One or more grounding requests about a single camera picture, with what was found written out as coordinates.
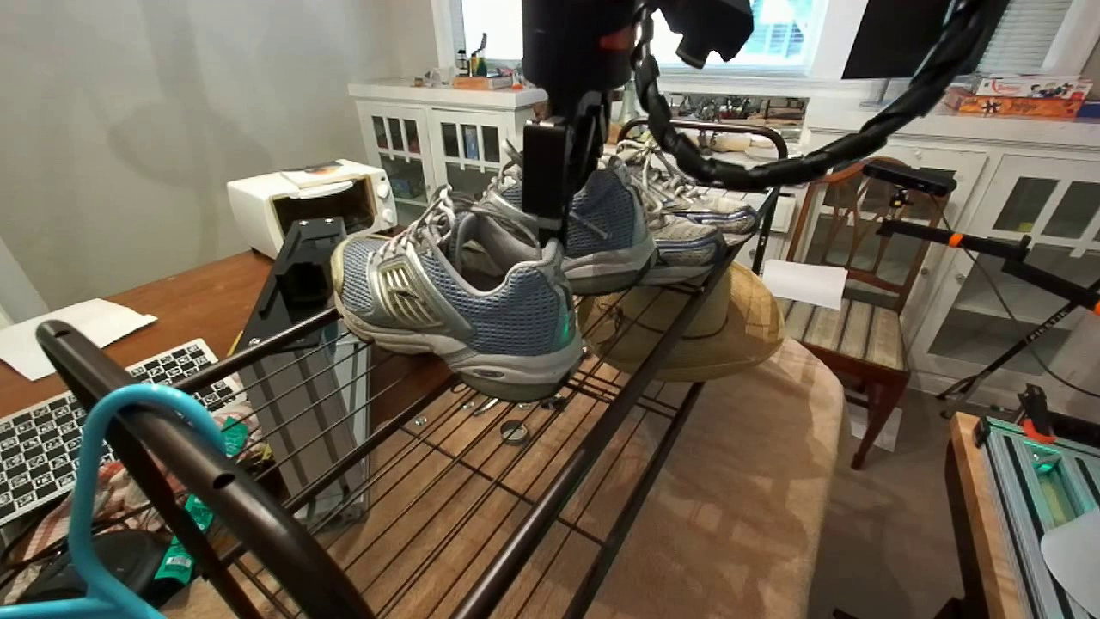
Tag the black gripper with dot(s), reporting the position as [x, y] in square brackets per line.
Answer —
[578, 48]

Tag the blue grey running shoe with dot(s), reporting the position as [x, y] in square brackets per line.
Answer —
[481, 312]
[613, 228]

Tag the white glass door cabinet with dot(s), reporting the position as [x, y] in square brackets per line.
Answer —
[413, 140]

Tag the straw hat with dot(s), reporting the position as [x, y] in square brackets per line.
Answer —
[732, 327]

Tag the white folded paper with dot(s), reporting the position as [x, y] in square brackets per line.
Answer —
[803, 284]

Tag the grey triangular stand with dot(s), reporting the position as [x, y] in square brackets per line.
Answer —
[303, 270]

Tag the wooden chair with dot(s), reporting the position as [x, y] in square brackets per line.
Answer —
[871, 338]

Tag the black flat screen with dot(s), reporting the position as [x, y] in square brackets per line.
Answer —
[895, 37]

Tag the beige ribbed table cloth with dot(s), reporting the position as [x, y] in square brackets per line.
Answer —
[743, 492]

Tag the dark wooden table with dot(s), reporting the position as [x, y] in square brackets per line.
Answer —
[193, 298]

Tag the wide white sideboard cabinet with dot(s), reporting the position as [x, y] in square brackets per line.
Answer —
[1009, 144]

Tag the orange board game box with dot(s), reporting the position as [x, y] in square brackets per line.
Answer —
[1018, 100]

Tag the black metal shoe rack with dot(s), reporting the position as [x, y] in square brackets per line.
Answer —
[227, 503]

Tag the white paper sheet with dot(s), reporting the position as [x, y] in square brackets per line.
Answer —
[70, 327]

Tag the black orange clamp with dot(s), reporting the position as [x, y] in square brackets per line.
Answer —
[1035, 414]

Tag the wooden robot cart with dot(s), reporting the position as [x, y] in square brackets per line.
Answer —
[974, 539]

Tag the blue plastic clothes hanger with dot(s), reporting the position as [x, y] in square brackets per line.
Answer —
[82, 492]

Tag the computer keyboard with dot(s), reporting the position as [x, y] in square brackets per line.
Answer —
[37, 450]

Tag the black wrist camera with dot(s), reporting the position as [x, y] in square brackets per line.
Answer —
[710, 26]

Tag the black bar stereo camera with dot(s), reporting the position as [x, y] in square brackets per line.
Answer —
[912, 179]

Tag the black camera stand pole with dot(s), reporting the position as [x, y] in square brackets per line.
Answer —
[999, 246]

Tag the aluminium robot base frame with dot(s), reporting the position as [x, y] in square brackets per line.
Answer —
[1033, 503]

